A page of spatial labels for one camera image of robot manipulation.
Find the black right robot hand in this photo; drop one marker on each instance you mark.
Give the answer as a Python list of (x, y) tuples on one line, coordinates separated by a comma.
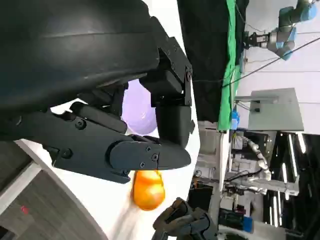
[(185, 222)]

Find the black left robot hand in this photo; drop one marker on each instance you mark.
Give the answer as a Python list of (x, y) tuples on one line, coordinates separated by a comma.
[(75, 50)]

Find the orange white toy bread roll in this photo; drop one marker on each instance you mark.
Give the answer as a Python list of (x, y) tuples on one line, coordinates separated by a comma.
[(148, 192)]

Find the black monitor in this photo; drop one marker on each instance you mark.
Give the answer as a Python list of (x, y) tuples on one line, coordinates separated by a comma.
[(200, 198)]

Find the lilac plate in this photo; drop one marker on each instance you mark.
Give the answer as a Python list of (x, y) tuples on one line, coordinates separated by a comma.
[(137, 112)]

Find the small blue object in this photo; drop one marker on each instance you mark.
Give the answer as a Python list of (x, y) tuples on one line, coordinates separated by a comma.
[(235, 119)]

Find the black backdrop cloth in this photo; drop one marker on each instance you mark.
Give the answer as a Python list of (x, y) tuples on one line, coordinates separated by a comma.
[(207, 50)]

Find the green cloth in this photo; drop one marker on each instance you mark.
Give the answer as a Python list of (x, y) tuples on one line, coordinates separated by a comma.
[(228, 87)]

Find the grey metal cabinet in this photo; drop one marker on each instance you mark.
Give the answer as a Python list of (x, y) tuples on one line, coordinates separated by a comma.
[(277, 112)]

